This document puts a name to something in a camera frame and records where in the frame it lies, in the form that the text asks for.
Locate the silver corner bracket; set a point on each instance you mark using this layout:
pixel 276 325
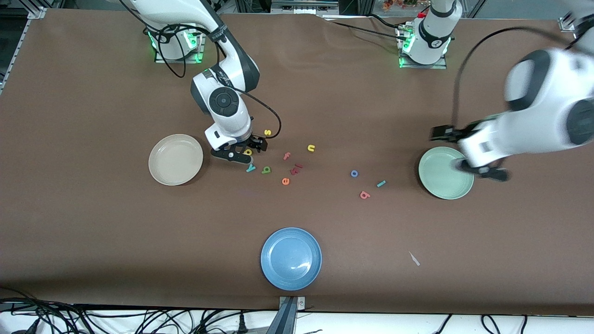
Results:
pixel 37 12
pixel 568 24

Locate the black power plug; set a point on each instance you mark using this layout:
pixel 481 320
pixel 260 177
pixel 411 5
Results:
pixel 241 324

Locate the silver aluminium crossbar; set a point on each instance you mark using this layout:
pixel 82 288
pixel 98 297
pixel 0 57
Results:
pixel 301 7

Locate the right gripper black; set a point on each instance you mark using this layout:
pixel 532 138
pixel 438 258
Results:
pixel 256 143

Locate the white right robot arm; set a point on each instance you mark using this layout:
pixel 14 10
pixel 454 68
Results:
pixel 227 99

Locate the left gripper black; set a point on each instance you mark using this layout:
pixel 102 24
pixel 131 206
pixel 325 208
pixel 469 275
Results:
pixel 449 133

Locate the cyan foam letter y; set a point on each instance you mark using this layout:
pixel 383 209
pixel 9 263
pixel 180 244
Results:
pixel 251 169

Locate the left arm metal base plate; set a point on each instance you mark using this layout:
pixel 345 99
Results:
pixel 422 66

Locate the metal table edge bracket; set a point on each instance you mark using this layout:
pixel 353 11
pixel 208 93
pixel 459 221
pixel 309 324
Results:
pixel 300 302

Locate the grey aluminium mast profile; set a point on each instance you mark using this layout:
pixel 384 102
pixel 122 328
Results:
pixel 284 320

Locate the aluminium table edge profile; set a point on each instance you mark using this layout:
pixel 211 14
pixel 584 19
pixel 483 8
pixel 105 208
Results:
pixel 14 55

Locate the brown table cover sheet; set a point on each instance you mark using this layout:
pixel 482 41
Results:
pixel 93 222

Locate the orange dried flowers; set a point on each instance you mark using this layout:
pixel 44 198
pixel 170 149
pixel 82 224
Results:
pixel 394 4

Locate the blue round plate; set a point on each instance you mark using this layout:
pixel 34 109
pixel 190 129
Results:
pixel 291 259

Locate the beige round plate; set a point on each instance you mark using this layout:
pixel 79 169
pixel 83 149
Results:
pixel 175 160

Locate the pale green round plate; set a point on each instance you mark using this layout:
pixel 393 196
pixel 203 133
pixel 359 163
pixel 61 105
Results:
pixel 441 181

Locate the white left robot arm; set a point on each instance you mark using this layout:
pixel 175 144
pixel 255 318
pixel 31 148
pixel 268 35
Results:
pixel 547 106

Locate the small white paper scrap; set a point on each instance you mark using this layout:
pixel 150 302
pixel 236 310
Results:
pixel 414 259

